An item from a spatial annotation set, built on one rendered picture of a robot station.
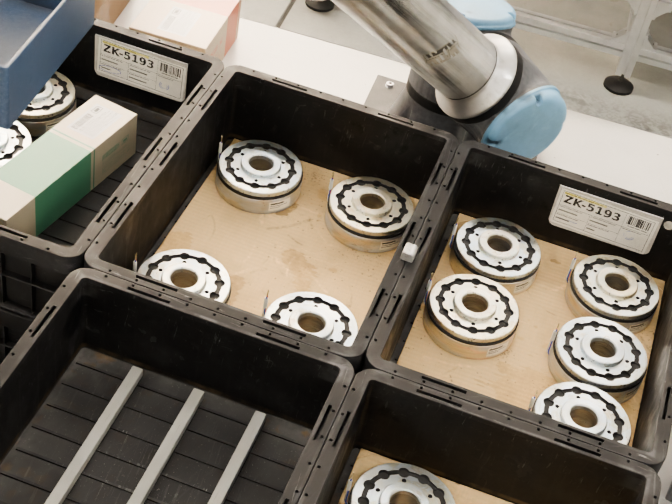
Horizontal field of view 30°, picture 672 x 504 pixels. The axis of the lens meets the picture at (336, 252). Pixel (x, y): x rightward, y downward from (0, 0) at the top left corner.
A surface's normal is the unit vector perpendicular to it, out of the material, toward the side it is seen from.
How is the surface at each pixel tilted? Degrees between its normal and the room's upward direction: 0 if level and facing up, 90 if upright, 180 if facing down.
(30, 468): 0
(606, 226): 90
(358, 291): 0
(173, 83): 90
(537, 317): 0
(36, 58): 91
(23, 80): 91
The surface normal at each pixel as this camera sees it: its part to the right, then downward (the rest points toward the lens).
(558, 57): 0.15, -0.73
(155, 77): -0.32, 0.61
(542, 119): 0.43, 0.70
